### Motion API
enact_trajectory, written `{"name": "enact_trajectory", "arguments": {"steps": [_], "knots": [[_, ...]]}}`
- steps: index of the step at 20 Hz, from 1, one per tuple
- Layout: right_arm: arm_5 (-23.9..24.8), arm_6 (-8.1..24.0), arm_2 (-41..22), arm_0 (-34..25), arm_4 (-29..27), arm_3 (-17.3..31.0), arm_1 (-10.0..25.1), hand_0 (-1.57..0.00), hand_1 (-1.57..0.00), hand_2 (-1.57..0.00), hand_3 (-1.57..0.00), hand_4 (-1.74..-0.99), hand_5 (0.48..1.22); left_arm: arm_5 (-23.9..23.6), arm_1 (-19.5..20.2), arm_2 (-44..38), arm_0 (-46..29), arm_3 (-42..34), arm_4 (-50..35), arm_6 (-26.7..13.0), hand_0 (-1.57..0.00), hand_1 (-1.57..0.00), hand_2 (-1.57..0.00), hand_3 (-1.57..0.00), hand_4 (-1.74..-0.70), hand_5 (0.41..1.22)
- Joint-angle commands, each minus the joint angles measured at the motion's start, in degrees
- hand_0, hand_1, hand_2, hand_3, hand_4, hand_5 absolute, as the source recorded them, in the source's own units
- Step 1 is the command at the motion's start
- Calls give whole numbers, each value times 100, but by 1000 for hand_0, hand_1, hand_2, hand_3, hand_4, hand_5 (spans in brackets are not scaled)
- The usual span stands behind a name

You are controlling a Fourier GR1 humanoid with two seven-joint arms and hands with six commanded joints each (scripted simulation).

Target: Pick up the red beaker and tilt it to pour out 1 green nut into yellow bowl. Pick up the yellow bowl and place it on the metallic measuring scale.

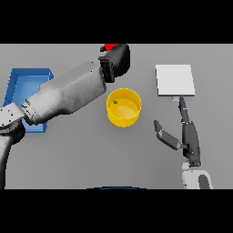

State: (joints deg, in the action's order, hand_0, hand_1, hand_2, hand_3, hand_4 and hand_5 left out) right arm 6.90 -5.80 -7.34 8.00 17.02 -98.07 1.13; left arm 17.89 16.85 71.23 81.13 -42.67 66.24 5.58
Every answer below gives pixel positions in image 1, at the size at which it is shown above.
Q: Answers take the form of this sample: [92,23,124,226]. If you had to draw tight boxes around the blue tray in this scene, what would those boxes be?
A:
[2,67,55,134]

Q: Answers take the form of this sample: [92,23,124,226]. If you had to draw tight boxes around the pale square measuring scale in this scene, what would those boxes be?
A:
[155,64,197,102]

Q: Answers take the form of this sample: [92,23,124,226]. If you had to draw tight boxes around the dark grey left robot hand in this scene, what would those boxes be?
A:
[97,44,131,84]

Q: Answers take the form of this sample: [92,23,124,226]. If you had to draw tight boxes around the yellow bowl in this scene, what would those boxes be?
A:
[106,87,143,128]

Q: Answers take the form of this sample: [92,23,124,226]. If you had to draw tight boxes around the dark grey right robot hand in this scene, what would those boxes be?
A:
[153,96,202,168]

